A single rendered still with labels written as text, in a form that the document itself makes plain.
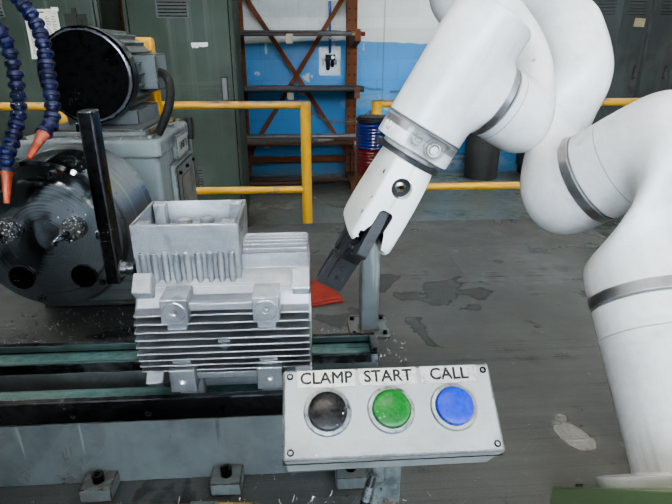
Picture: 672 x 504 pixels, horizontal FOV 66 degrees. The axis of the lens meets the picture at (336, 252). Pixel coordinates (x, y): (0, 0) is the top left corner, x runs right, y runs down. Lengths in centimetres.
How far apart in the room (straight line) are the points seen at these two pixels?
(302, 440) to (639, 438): 36
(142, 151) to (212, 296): 55
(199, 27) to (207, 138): 72
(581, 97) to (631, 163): 16
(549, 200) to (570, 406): 36
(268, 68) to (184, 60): 196
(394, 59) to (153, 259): 525
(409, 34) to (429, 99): 526
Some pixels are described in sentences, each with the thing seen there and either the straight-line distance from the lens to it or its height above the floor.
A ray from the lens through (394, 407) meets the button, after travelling 42.
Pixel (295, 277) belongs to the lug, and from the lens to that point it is 59.
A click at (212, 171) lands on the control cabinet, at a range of 391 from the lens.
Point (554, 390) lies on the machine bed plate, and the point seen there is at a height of 80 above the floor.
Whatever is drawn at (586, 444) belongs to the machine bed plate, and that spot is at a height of 80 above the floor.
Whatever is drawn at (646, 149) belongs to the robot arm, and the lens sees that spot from 67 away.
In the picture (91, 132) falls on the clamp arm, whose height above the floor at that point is 122.
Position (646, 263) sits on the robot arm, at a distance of 64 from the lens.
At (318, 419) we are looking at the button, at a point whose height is 107.
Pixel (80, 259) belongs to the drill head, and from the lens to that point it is 95.
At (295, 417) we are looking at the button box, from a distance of 42.
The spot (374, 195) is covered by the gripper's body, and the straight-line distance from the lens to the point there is 53.
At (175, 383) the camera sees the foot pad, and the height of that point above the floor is 97.
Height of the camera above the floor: 133
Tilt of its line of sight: 22 degrees down
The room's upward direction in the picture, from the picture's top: straight up
